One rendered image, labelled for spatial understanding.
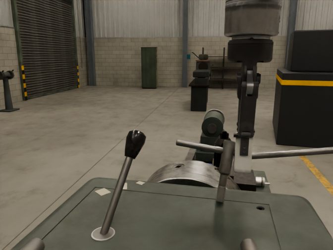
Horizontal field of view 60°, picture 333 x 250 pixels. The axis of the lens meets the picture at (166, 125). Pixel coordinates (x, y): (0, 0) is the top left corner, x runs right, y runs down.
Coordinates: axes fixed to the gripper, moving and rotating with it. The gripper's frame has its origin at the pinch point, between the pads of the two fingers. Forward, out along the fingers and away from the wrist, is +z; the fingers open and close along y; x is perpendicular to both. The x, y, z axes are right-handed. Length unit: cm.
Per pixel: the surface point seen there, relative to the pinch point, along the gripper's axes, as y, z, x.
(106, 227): -16.6, 8.1, 20.5
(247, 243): -17.5, 7.1, -0.3
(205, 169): 18.1, 11.5, 8.2
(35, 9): 948, -182, 709
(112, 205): -15.1, 5.1, 20.0
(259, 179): 77, 39, -13
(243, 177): 77, 38, -6
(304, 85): 459, 30, -117
